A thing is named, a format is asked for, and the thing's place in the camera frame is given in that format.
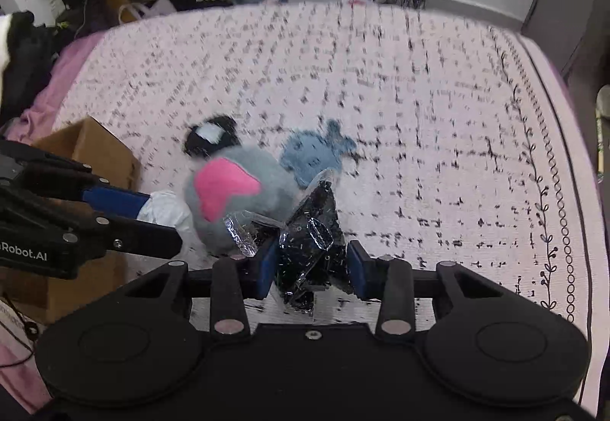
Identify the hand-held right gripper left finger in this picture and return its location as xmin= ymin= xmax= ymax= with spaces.
xmin=121 ymin=237 xmax=282 ymax=337

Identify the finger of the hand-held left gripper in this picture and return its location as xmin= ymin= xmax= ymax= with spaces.
xmin=95 ymin=212 xmax=185 ymax=260
xmin=81 ymin=185 xmax=152 ymax=220

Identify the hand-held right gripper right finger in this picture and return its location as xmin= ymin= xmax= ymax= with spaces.
xmin=346 ymin=240 xmax=518 ymax=337

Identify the white plastic bag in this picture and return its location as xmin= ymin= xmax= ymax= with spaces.
xmin=137 ymin=190 xmax=195 ymax=237

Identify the brown cardboard box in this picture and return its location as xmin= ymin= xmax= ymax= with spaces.
xmin=0 ymin=116 xmax=142 ymax=325

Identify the black shiny plastic packet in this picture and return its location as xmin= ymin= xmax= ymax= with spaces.
xmin=224 ymin=168 xmax=357 ymax=318

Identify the grey plush toy pink ear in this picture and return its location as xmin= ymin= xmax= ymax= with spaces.
xmin=182 ymin=146 xmax=297 ymax=256

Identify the black and white plush toy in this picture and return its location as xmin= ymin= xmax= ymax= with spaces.
xmin=184 ymin=115 xmax=242 ymax=159

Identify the blue plush toy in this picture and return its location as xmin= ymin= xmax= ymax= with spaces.
xmin=278 ymin=119 xmax=358 ymax=189

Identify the plain pink blanket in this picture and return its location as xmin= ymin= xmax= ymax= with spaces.
xmin=0 ymin=30 xmax=111 ymax=413

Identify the pink patterned bed sheet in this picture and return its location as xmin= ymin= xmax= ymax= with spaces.
xmin=50 ymin=0 xmax=597 ymax=418

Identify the black and white garment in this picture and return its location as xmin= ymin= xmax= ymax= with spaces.
xmin=0 ymin=11 xmax=65 ymax=119

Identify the white tote bag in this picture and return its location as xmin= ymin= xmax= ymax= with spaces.
xmin=117 ymin=0 xmax=178 ymax=24

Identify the black cable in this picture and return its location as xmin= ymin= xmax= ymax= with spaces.
xmin=0 ymin=296 xmax=43 ymax=368

